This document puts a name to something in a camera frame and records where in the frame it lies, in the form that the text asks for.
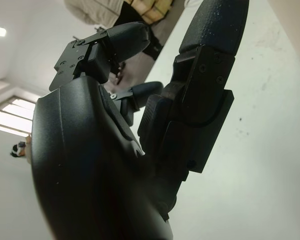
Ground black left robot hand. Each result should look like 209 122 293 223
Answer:
29 0 250 240

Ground person with black trousers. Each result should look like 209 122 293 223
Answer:
63 0 176 61

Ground bright window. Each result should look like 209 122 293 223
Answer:
0 96 37 135

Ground stacked wooden crates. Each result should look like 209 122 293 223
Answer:
126 0 176 25

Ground white toaster power cord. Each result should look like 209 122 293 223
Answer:
184 0 204 8

